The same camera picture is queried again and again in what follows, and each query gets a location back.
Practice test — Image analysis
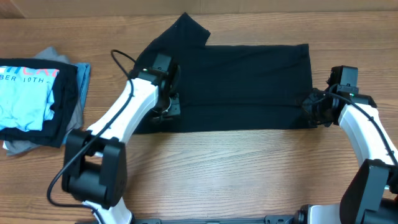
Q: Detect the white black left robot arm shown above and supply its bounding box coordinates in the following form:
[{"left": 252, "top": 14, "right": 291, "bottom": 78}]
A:
[{"left": 60, "top": 54, "right": 180, "bottom": 223}]

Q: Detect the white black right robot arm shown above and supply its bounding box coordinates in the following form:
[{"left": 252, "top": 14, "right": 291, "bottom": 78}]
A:
[{"left": 290, "top": 65, "right": 397, "bottom": 224}]

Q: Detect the folded blue shirt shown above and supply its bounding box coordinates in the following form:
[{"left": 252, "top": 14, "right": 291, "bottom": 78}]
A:
[{"left": 62, "top": 63, "right": 91, "bottom": 144}]

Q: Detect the folded grey shirt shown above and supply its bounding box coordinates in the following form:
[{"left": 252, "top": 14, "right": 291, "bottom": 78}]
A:
[{"left": 1, "top": 47, "right": 79, "bottom": 155}]

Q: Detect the folded black printed t-shirt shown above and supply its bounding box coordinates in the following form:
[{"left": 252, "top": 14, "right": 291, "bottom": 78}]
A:
[{"left": 1, "top": 65, "right": 60, "bottom": 132}]

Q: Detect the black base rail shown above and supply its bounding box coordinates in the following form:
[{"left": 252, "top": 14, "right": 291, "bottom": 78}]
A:
[{"left": 131, "top": 215, "right": 294, "bottom": 224}]

